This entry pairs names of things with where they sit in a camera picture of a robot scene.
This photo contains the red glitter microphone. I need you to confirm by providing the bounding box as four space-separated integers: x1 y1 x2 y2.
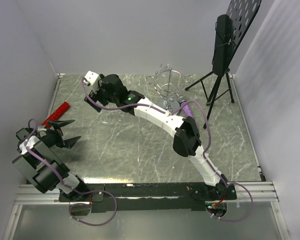
41 101 70 128

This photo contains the clear wine glass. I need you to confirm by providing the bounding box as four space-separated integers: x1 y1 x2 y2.
99 113 112 125
116 111 128 122

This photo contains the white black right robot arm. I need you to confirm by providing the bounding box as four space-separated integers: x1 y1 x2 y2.
81 71 228 200

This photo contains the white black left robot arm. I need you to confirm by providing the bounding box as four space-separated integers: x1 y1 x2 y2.
12 119 89 202

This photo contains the chrome wine glass rack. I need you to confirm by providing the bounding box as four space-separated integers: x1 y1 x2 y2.
145 63 194 113

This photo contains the purple glitter microphone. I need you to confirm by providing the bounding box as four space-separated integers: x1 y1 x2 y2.
180 100 195 119

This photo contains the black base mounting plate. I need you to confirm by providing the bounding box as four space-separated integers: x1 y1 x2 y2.
58 182 237 213

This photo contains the black music stand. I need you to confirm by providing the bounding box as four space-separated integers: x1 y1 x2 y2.
185 0 262 118

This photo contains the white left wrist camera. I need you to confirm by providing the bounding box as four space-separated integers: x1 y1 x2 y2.
36 127 48 134

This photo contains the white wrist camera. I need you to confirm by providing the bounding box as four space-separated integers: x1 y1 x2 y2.
83 70 101 94
36 127 48 134

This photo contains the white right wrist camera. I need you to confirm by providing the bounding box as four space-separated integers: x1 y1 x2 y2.
83 70 101 94

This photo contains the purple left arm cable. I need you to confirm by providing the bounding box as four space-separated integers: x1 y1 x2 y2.
24 118 118 228

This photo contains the aluminium rail frame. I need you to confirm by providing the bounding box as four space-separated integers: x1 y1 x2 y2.
5 74 290 240

